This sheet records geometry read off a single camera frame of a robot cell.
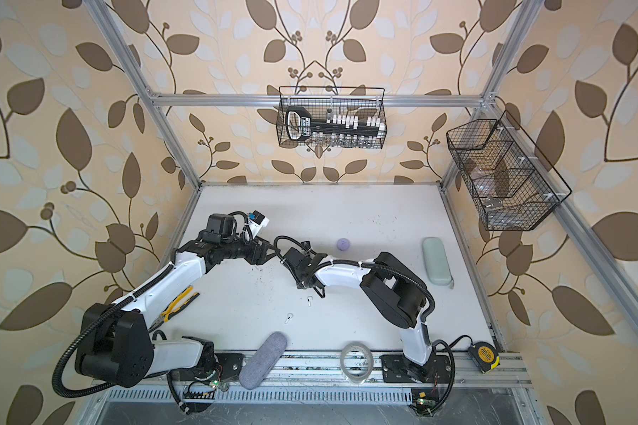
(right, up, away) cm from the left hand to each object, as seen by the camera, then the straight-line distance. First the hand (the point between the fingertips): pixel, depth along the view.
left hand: (273, 244), depth 83 cm
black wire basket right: (+75, +18, 0) cm, 78 cm away
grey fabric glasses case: (-1, -31, -10) cm, 33 cm away
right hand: (+10, -13, +9) cm, 19 cm away
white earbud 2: (+5, -23, +1) cm, 24 cm away
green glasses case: (+56, -8, +11) cm, 58 cm away
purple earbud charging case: (+23, -2, +17) cm, 28 cm away
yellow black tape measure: (+62, -30, -9) cm, 69 cm away
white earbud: (+11, -19, +4) cm, 22 cm away
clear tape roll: (+26, -33, -7) cm, 42 cm away
